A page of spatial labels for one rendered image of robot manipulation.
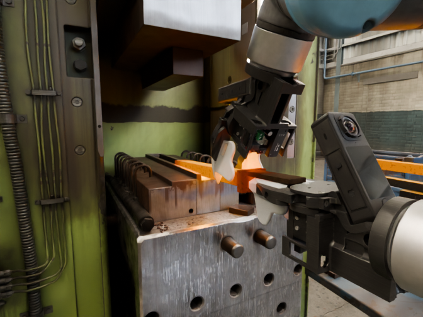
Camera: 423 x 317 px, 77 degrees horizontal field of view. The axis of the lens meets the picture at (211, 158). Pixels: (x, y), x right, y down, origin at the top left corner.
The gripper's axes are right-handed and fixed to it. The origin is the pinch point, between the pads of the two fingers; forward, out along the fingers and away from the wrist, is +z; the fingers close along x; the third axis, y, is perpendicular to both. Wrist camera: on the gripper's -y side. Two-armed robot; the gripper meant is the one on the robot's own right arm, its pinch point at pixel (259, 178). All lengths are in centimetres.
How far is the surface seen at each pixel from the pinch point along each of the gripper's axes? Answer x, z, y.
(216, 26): 2.4, 16.5, -27.5
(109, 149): -13, 65, -1
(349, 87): 753, 523, -125
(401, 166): 45.1, 3.6, 2.5
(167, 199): -8.9, 17.3, 5.7
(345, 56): 769, 552, -226
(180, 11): -5.2, 16.5, -29.0
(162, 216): -10.0, 17.3, 8.9
